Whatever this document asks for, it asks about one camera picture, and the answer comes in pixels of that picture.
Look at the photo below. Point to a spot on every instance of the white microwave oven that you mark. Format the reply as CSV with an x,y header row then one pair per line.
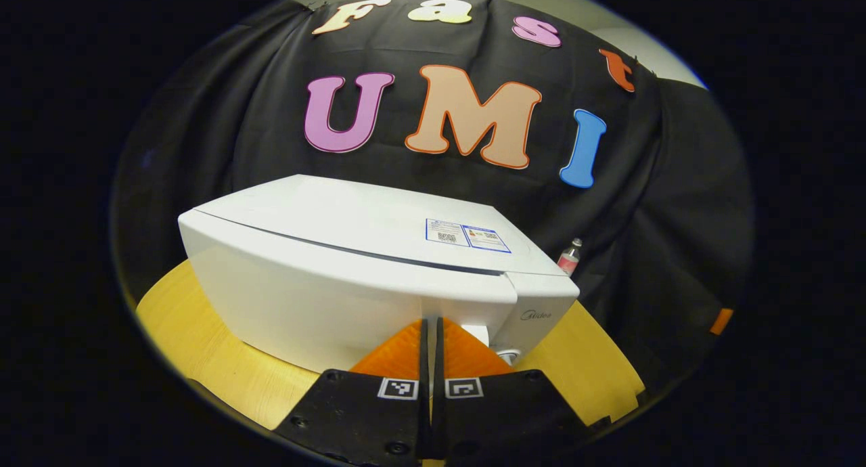
x,y
304,284

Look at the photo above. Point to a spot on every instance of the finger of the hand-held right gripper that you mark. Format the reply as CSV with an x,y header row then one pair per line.
x,y
721,321

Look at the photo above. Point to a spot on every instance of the black backdrop cloth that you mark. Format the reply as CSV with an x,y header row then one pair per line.
x,y
237,115

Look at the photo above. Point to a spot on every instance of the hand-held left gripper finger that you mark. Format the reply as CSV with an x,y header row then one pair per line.
x,y
425,413
438,413

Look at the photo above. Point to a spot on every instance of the small bottle with pink label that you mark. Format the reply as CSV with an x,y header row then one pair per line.
x,y
570,258

